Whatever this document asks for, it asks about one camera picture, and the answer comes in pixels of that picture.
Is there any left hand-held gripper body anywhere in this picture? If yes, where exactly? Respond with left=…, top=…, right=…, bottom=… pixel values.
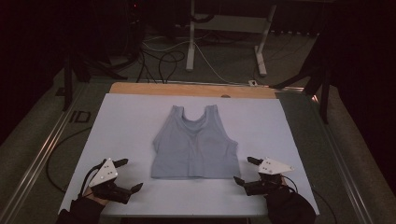
left=89, top=157, right=134, bottom=205

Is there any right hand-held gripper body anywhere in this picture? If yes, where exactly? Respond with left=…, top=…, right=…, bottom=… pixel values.
left=242, top=157, right=294, bottom=197

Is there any grey tank top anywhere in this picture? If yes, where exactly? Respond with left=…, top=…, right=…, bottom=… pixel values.
left=150, top=104, right=242, bottom=180

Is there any person's left hand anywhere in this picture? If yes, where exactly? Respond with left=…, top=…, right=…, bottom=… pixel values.
left=82, top=190, right=110, bottom=206

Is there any white table mat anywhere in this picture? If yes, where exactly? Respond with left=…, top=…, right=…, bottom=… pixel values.
left=58, top=92, right=320, bottom=218

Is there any black tripod stand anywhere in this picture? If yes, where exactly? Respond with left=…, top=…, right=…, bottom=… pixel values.
left=61, top=54, right=129, bottom=113
left=270, top=29, right=332, bottom=125

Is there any wooden table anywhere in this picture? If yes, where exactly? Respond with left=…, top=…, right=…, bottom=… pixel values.
left=108, top=81, right=277, bottom=100

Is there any dark equipment cabinet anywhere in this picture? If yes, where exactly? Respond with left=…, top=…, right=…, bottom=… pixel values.
left=92, top=0, right=148, bottom=64

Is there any left hand-held gripper cable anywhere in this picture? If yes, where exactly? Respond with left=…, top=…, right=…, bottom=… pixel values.
left=78, top=158, right=108, bottom=198

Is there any hand-held gripper cable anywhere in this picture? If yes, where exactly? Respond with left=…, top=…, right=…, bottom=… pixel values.
left=281, top=175, right=339, bottom=224
left=78, top=158, right=108, bottom=198

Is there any thin black floor cable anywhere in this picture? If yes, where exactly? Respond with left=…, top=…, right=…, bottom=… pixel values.
left=45, top=125, right=93, bottom=193

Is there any right hand-held gripper cable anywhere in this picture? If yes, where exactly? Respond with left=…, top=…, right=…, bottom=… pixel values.
left=281, top=175, right=339, bottom=224

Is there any metal floor rail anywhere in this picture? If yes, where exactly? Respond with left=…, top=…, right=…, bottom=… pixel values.
left=310, top=92, right=376, bottom=224
left=0, top=83, right=88, bottom=224

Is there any white floor cable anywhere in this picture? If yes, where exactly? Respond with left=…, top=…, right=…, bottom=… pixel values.
left=142, top=35, right=250, bottom=86

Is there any black looped floor cable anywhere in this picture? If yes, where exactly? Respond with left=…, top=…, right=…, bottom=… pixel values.
left=135, top=49, right=187, bottom=85

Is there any white desk frame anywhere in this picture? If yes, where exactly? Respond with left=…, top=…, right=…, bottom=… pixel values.
left=185, top=0, right=277, bottom=77

